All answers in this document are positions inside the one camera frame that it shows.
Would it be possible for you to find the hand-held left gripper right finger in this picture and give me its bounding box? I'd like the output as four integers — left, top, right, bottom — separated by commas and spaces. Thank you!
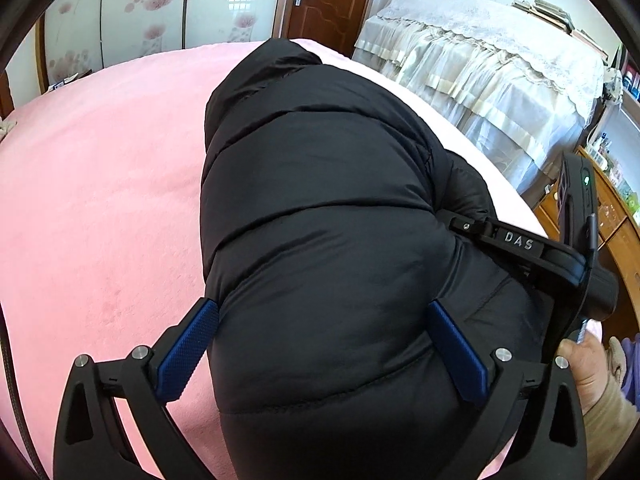
427, 299, 588, 480

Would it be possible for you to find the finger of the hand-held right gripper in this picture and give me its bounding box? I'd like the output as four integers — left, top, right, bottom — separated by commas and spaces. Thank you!
440, 210, 547, 282

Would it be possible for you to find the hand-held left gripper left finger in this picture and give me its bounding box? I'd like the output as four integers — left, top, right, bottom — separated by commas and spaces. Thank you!
52, 297, 221, 480

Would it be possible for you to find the black puffer jacket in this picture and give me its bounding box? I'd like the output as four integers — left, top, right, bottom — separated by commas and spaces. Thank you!
200, 39, 563, 480

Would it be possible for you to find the person's right forearm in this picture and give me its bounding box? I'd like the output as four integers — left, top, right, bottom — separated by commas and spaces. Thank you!
582, 335, 640, 480

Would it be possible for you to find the person's right hand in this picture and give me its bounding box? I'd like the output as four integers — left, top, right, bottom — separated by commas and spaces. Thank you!
557, 332, 615, 417

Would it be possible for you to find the cluster of small bottles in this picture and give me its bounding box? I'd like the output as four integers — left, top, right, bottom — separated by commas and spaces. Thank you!
589, 130, 640, 213

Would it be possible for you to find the wooden dresser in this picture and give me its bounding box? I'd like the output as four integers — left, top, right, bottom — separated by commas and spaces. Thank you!
535, 145, 640, 336

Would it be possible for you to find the pink bed sheet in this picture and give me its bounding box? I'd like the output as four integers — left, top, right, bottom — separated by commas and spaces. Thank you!
0, 39, 601, 480

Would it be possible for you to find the lace covered furniture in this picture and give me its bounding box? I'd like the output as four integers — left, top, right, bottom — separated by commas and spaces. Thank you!
352, 0, 608, 196

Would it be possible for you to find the purple cloth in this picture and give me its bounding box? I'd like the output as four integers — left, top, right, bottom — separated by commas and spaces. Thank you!
619, 332, 640, 402

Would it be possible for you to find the small dark box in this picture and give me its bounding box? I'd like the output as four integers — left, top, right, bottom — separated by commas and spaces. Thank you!
49, 71, 94, 94

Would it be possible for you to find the brown wooden door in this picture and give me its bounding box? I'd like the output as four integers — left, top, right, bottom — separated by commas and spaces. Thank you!
277, 0, 383, 56

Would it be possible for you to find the floral sliding door wardrobe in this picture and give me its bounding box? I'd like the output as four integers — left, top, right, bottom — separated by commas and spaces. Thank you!
35, 0, 288, 91

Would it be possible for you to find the black cable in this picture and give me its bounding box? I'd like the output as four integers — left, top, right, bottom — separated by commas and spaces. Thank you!
0, 305, 38, 480

